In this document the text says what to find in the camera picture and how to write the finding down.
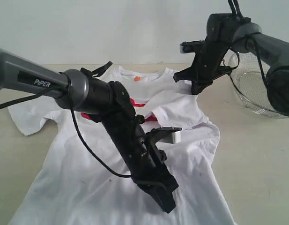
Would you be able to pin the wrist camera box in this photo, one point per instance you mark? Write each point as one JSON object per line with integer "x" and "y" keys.
{"x": 191, "y": 46}
{"x": 171, "y": 135}

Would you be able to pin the metal wire mesh basket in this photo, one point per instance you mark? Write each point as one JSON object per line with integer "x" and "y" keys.
{"x": 248, "y": 84}

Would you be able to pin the white t-shirt red print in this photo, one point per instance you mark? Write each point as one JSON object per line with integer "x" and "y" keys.
{"x": 73, "y": 188}

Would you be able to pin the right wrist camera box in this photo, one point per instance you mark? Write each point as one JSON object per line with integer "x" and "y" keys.
{"x": 191, "y": 46}

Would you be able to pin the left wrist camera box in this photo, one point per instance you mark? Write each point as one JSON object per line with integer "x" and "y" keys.
{"x": 171, "y": 135}

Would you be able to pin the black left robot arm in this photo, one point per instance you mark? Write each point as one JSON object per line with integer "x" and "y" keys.
{"x": 104, "y": 102}

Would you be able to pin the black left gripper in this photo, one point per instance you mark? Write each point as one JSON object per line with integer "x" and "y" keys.
{"x": 148, "y": 169}

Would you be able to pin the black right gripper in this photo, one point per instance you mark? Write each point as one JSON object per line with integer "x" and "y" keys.
{"x": 206, "y": 67}

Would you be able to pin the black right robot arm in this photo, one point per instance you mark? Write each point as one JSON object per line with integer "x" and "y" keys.
{"x": 230, "y": 31}

